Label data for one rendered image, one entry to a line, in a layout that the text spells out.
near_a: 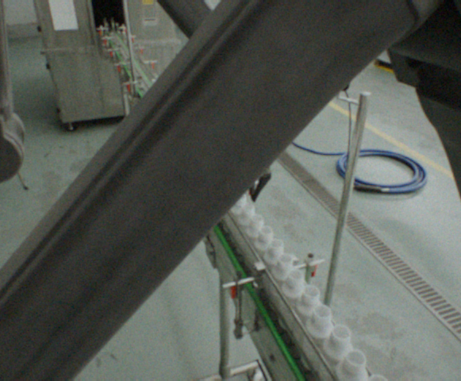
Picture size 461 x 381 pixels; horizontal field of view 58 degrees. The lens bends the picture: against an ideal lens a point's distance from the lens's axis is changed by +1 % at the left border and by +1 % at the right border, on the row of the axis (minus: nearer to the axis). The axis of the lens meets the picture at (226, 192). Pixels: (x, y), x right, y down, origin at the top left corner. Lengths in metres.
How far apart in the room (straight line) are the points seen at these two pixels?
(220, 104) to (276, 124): 0.03
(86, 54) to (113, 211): 4.47
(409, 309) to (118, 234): 2.55
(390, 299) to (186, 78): 2.58
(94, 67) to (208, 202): 4.50
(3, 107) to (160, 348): 1.86
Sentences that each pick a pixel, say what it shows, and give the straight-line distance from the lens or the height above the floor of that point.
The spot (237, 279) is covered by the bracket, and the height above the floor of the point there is 1.09.
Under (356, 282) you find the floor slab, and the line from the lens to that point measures 2.74.
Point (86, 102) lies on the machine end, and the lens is 4.75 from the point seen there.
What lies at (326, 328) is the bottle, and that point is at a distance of 0.93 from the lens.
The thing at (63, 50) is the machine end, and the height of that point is 0.87.
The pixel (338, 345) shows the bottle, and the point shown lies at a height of 1.15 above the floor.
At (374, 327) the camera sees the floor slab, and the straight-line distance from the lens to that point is 2.52.
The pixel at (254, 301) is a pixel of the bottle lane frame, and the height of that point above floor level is 0.99.
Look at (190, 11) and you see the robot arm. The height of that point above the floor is 1.74.
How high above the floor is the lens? 1.83
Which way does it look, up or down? 32 degrees down
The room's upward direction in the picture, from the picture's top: straight up
